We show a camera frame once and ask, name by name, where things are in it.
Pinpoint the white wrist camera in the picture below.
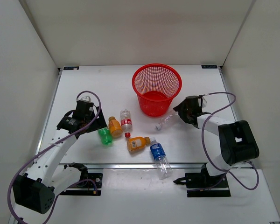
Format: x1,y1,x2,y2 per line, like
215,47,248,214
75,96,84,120
76,95,92,103
198,95,207,108

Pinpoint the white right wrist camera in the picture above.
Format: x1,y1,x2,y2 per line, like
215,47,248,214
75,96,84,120
198,95,207,108

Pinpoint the orange juice bottle upright-lying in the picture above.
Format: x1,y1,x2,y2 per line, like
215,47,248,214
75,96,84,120
108,116,123,138

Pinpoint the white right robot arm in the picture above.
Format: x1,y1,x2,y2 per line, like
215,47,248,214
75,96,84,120
173,95,259,187

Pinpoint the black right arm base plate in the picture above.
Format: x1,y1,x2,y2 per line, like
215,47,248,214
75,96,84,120
173,173,231,198

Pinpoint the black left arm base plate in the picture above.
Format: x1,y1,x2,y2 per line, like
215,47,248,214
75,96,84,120
60,169,103,196

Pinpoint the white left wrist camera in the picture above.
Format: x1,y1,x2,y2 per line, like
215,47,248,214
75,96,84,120
76,95,92,103

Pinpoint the clear bottle blue label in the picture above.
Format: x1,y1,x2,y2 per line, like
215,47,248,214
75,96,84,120
150,138,172,180

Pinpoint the clear bottle red label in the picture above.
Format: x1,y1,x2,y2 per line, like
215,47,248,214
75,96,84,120
120,109,133,139

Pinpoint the green plastic soda bottle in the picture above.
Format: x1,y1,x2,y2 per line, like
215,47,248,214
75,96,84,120
98,127,113,145

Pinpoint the aluminium table edge rail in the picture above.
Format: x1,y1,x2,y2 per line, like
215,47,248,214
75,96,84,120
56,162,208,170

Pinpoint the orange juice bottle barcode label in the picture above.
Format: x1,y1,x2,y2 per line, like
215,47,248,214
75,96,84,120
126,137,151,153

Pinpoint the clear bottle white cap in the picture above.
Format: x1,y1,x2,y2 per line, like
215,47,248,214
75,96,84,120
155,110,179,131

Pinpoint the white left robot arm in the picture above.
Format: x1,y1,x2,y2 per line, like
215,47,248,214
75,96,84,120
12,96,106,214

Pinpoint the red plastic mesh bin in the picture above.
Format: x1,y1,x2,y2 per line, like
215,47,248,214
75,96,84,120
132,63,182,117

